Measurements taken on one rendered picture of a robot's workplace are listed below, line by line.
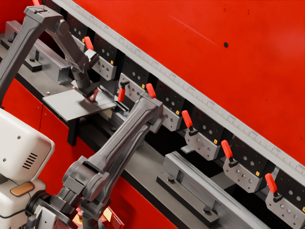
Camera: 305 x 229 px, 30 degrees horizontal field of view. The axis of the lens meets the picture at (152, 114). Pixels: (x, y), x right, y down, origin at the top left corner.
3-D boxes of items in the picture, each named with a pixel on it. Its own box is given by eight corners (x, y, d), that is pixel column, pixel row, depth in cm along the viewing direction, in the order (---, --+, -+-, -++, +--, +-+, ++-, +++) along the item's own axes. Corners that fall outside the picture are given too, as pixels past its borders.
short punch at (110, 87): (98, 87, 255) (101, 69, 250) (101, 87, 256) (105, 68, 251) (112, 99, 249) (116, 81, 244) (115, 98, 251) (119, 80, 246)
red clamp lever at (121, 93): (115, 101, 236) (120, 81, 230) (123, 98, 238) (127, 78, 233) (118, 103, 235) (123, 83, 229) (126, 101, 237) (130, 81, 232)
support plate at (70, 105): (42, 99, 240) (42, 97, 239) (91, 86, 257) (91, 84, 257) (66, 122, 230) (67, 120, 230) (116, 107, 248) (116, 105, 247)
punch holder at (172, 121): (148, 113, 229) (157, 78, 220) (163, 108, 234) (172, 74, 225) (174, 134, 221) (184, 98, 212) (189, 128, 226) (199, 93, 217)
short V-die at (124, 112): (94, 92, 257) (95, 87, 255) (100, 91, 259) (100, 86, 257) (123, 116, 246) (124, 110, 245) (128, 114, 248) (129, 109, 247)
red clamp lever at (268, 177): (266, 174, 187) (277, 202, 187) (273, 171, 190) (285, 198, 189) (262, 176, 188) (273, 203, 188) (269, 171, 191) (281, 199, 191)
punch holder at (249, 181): (221, 171, 207) (234, 135, 199) (235, 164, 213) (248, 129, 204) (252, 196, 200) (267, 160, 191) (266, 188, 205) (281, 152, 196)
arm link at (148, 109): (146, 80, 187) (172, 96, 185) (140, 104, 198) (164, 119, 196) (62, 174, 162) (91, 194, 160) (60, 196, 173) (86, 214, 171)
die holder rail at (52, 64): (4, 37, 300) (5, 21, 295) (14, 36, 304) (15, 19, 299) (59, 85, 274) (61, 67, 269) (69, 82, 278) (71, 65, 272)
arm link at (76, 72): (67, 67, 228) (78, 72, 225) (78, 56, 231) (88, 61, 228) (71, 79, 233) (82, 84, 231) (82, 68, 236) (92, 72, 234)
